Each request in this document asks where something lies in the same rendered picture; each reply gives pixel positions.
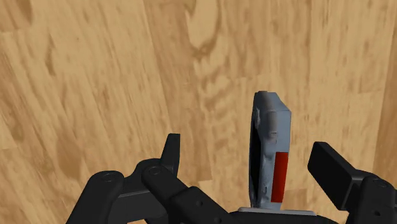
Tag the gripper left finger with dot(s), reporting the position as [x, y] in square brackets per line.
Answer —
[155, 186]

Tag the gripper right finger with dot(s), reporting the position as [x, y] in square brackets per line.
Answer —
[347, 178]

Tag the grey box with red stripe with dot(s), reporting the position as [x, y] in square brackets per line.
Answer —
[269, 155]

